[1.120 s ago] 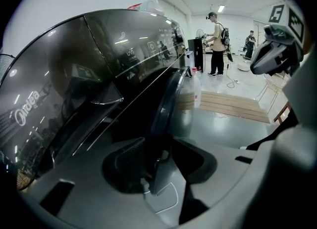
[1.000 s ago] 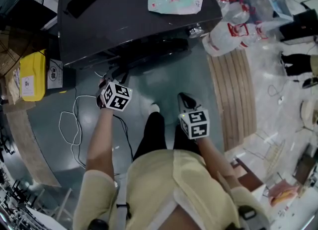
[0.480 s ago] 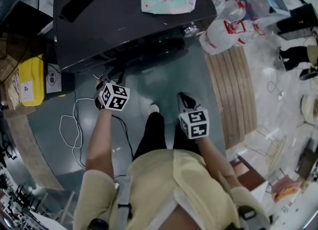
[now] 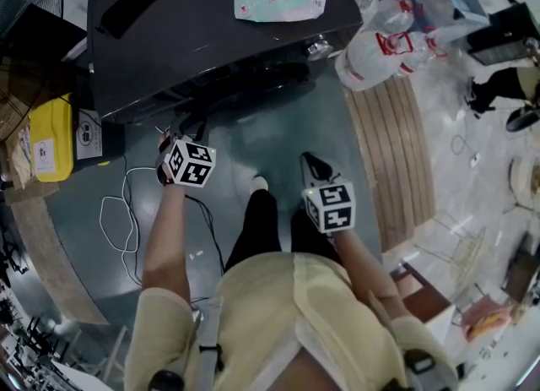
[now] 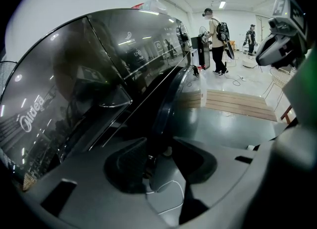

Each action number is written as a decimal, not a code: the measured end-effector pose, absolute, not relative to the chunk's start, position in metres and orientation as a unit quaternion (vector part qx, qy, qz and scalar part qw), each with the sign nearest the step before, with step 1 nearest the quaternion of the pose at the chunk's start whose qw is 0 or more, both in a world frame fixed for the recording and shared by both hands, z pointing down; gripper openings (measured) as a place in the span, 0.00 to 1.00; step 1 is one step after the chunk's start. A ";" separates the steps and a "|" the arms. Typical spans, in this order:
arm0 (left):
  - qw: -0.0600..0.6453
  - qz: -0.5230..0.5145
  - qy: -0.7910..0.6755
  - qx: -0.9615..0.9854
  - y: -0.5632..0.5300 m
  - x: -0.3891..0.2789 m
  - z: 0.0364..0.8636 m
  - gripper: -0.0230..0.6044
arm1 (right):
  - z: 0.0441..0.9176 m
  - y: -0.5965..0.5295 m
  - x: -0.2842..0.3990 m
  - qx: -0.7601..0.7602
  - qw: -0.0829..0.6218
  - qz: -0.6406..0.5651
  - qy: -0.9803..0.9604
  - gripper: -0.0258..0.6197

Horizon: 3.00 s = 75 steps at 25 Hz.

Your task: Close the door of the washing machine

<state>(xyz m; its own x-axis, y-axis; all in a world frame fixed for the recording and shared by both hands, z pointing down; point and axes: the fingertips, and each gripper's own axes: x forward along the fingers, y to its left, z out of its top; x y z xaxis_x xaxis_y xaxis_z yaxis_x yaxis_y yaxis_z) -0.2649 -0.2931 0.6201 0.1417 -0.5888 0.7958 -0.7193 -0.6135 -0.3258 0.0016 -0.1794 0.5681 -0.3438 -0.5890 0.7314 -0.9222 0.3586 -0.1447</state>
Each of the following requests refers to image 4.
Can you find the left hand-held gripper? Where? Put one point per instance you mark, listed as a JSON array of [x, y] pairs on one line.
[[190, 165]]

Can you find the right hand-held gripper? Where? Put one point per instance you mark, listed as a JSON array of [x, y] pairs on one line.
[[333, 207]]

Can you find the person's left forearm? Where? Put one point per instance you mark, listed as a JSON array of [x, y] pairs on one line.
[[166, 237]]

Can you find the person's right forearm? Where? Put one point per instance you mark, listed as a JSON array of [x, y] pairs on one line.
[[363, 267]]

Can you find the black washing machine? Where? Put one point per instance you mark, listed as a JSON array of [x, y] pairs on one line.
[[169, 51]]

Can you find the round brushed metal knob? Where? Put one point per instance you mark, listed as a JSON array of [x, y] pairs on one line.
[[319, 50]]

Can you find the person's left hand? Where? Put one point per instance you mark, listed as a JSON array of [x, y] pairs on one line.
[[163, 143]]

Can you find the person's left white shoe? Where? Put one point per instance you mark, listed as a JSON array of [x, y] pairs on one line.
[[259, 183]]

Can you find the wooden slat mat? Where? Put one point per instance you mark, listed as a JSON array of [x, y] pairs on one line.
[[392, 157]]

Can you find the person's black trousers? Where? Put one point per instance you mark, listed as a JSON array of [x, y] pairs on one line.
[[257, 229]]

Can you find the pile of clear water jugs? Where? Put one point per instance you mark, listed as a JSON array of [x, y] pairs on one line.
[[367, 60]]

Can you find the black bin with yellow lid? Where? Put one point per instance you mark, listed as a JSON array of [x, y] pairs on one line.
[[52, 136]]

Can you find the person's pale yellow shirt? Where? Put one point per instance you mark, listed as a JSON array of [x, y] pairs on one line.
[[295, 317]]

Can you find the brown wooden chair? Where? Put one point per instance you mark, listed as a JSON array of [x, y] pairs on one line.
[[422, 296]]

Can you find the black flat panel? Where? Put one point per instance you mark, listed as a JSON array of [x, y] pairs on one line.
[[46, 34]]

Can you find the brown cardboard box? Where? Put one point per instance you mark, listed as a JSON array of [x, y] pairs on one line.
[[17, 161]]

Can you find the brown floor mat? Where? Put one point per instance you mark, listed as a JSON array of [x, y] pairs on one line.
[[55, 262]]

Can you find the white board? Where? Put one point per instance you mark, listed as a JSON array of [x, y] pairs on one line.
[[443, 322]]

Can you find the round white stool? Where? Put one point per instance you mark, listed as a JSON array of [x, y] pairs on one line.
[[525, 182]]

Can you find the pink cloth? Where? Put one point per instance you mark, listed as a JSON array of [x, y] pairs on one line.
[[489, 317]]

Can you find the black cabinet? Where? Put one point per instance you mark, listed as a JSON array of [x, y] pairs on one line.
[[502, 34]]

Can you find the grey metal frame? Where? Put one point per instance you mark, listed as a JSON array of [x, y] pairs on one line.
[[114, 351]]

